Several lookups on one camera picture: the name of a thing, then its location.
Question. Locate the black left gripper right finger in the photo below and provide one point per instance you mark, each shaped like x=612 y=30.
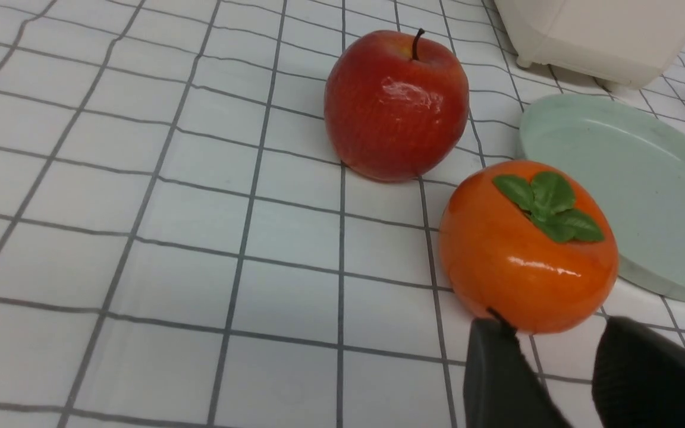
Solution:
x=638 y=377

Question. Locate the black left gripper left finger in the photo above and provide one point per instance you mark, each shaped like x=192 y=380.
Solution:
x=500 y=388

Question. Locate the cream white toaster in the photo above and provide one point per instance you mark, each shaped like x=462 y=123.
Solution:
x=628 y=43

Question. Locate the orange persimmon with green leaves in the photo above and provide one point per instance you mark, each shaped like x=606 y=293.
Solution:
x=523 y=240

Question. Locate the pale green plate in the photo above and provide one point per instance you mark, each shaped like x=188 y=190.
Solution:
x=633 y=165

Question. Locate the red apple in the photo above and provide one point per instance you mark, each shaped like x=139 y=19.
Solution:
x=395 y=105

